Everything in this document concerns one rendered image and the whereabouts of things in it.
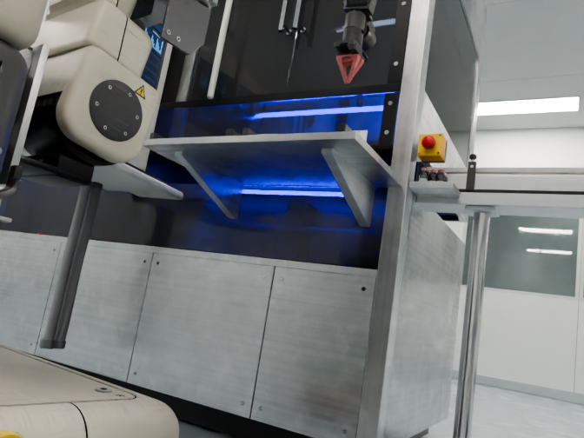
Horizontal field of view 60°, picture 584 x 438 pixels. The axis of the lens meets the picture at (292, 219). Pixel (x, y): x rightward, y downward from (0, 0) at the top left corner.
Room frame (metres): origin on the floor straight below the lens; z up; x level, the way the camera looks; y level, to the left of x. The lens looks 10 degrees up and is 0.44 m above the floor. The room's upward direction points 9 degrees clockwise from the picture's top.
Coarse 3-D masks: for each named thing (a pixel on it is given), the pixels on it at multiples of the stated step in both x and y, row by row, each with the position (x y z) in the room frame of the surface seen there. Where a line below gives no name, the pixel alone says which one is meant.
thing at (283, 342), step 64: (0, 256) 2.43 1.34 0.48; (128, 256) 2.02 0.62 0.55; (192, 256) 1.85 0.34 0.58; (448, 256) 2.06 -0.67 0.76; (0, 320) 2.37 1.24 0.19; (128, 320) 1.98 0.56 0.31; (192, 320) 1.83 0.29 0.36; (256, 320) 1.69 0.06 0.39; (320, 320) 1.58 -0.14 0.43; (448, 320) 2.17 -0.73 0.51; (192, 384) 1.80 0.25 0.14; (256, 384) 1.67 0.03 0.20; (320, 384) 1.57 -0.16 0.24; (448, 384) 2.29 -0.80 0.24
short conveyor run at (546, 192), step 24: (432, 168) 1.57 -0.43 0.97; (456, 168) 1.53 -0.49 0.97; (480, 168) 1.49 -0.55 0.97; (504, 168) 1.46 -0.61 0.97; (528, 168) 1.43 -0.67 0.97; (552, 168) 1.40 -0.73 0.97; (576, 168) 1.36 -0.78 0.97; (480, 192) 1.47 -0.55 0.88; (504, 192) 1.43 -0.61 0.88; (528, 192) 1.40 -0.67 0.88; (552, 192) 1.37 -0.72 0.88; (576, 192) 1.34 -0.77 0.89; (552, 216) 1.47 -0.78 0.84; (576, 216) 1.43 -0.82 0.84
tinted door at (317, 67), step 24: (312, 0) 1.70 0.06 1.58; (336, 0) 1.65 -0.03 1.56; (384, 0) 1.56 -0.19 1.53; (312, 24) 1.69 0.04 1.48; (336, 24) 1.64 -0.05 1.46; (384, 24) 1.55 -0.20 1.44; (408, 24) 1.51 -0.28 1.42; (312, 48) 1.69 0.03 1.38; (384, 48) 1.55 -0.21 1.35; (312, 72) 1.68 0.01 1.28; (336, 72) 1.63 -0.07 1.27; (360, 72) 1.58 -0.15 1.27; (384, 72) 1.54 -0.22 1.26
